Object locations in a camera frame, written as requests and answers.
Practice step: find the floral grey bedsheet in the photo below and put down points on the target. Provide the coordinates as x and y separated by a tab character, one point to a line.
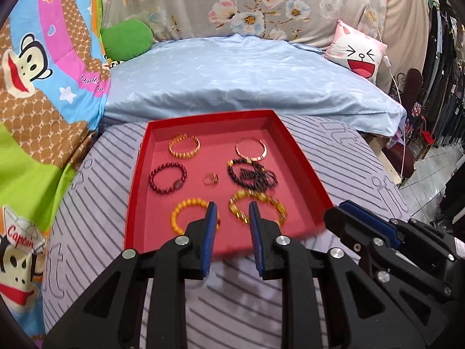
402	25

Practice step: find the rose gold bangle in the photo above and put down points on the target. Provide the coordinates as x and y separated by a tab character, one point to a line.
251	149

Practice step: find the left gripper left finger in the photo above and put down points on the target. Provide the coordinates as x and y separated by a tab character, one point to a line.
137	288

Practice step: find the green plush pillow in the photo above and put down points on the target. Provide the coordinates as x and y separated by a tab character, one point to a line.
127	40

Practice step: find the dark wooden chair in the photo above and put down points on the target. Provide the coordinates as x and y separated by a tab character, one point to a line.
396	151

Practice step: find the cartoon monkey blanket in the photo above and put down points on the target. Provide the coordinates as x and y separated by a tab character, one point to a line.
54	84

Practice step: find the white pink cat cushion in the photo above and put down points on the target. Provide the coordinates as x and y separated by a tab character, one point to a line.
356	51

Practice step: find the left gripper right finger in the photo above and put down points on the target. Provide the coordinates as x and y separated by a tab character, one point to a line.
328	301

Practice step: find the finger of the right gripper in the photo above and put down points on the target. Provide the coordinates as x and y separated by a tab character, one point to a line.
381	227
352	232

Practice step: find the red jewelry tray box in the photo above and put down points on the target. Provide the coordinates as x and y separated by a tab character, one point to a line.
186	158

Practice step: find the hanging dark clothes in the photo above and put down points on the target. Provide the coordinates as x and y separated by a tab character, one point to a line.
442	101

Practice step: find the light blue quilt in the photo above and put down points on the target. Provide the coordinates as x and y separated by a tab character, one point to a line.
221	74

